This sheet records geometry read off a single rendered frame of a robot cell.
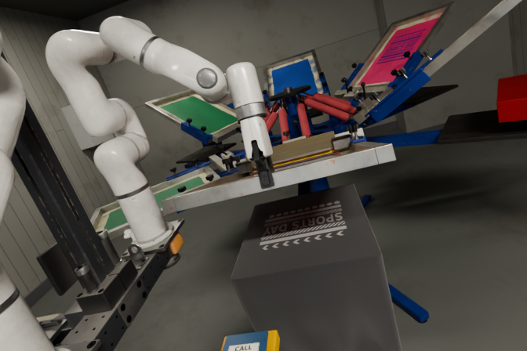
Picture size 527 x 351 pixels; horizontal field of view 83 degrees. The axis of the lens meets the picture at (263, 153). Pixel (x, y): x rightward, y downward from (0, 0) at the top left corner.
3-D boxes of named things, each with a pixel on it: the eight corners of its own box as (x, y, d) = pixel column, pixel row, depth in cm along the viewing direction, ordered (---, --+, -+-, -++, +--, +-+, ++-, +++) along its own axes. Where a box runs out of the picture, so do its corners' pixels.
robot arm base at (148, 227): (116, 255, 86) (92, 208, 82) (137, 231, 98) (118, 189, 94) (163, 244, 83) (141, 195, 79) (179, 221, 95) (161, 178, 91)
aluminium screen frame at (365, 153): (396, 160, 65) (392, 143, 65) (163, 215, 77) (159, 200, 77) (357, 148, 142) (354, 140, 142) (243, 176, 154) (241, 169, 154)
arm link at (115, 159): (107, 204, 82) (80, 150, 78) (133, 184, 94) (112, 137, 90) (136, 196, 80) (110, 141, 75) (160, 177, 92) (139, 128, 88)
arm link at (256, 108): (241, 112, 79) (243, 122, 79) (230, 109, 70) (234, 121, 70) (267, 104, 77) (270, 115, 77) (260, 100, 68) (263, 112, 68)
